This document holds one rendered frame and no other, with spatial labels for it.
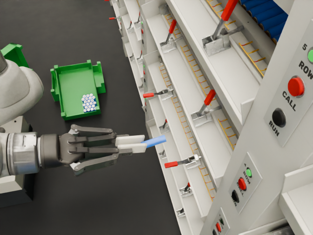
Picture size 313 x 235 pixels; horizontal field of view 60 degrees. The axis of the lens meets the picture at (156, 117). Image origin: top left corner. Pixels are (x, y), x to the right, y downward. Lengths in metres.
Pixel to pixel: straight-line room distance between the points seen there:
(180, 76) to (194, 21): 0.20
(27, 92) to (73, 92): 0.56
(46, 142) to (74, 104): 0.98
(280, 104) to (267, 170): 0.09
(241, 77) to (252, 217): 0.20
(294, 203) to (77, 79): 1.44
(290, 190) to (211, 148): 0.26
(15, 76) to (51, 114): 0.62
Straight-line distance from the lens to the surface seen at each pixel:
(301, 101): 0.27
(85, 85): 1.62
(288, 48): 0.28
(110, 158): 0.62
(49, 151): 0.61
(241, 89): 0.41
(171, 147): 1.02
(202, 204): 0.73
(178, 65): 0.74
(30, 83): 1.10
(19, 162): 0.61
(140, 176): 1.31
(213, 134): 0.59
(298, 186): 0.34
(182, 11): 0.58
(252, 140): 0.36
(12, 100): 1.07
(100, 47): 2.01
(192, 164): 0.76
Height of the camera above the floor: 1.16
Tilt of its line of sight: 51 degrees down
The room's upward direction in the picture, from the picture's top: straight up
